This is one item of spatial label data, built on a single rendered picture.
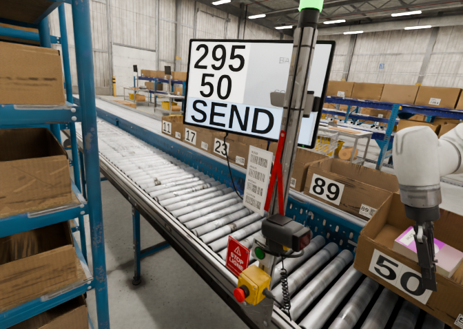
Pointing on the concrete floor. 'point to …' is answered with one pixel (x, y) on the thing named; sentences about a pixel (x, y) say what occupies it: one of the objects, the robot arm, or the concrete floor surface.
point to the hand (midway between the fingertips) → (428, 275)
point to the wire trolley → (326, 144)
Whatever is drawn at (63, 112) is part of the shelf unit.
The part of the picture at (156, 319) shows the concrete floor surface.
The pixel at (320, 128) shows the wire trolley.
